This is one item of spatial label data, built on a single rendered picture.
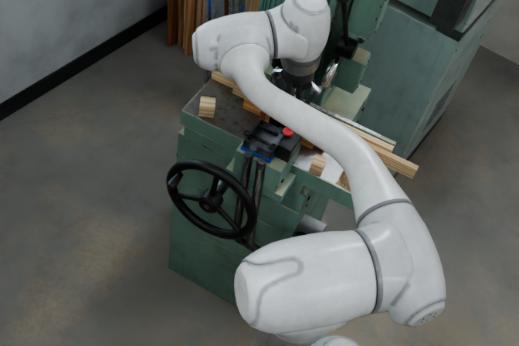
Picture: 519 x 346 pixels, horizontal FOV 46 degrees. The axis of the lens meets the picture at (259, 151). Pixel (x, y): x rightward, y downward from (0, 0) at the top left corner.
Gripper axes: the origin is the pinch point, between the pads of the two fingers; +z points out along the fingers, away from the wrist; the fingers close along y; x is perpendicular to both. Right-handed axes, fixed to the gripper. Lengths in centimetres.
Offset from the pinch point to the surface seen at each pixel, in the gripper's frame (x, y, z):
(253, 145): 9.7, 5.9, 9.1
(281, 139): 3.7, 0.6, 10.3
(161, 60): -74, 106, 135
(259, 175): 14.0, 1.4, 15.0
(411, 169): -11.8, -33.8, 21.1
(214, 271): 24, 13, 92
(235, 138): 4.3, 14.5, 21.1
